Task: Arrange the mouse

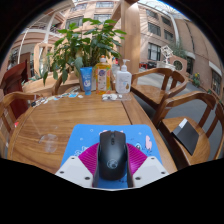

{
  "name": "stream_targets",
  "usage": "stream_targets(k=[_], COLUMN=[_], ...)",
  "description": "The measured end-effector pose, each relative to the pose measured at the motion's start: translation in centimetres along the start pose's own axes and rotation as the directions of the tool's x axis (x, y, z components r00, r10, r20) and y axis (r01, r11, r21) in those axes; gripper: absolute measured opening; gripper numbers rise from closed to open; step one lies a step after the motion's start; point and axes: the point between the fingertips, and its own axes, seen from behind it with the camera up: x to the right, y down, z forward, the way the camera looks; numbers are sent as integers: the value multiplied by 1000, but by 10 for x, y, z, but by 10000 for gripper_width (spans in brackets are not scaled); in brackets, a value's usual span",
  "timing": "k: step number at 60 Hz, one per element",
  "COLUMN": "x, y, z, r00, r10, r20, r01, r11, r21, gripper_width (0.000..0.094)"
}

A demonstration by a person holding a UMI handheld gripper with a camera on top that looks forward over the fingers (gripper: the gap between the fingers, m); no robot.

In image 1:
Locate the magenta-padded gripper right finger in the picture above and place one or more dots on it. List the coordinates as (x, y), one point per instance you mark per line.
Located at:
(150, 168)

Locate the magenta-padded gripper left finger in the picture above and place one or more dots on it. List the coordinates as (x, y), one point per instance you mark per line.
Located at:
(73, 168)

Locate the black computer mouse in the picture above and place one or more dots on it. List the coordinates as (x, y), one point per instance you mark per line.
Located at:
(112, 156)

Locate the blue cartoon-print mouse pad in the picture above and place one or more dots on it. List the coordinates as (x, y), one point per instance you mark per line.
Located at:
(86, 136)

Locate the black flat box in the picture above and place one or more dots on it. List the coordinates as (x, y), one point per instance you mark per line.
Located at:
(186, 135)

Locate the wooden armchair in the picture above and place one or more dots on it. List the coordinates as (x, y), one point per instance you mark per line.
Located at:
(150, 93)
(204, 148)
(20, 96)
(58, 85)

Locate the black car key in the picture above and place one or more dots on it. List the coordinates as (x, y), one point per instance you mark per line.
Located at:
(33, 103)

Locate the white earphones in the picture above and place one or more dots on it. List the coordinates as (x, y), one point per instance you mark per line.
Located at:
(111, 97)

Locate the yellow dish soap bottle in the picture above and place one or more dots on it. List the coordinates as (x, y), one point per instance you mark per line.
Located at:
(103, 78)

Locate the dark red wooden lectern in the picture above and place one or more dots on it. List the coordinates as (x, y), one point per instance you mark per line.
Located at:
(15, 78)

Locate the green potted plant, white pot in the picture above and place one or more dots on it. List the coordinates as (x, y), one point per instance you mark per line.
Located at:
(83, 43)

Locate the white frame sculpture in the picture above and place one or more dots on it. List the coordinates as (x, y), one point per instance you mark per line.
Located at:
(166, 53)

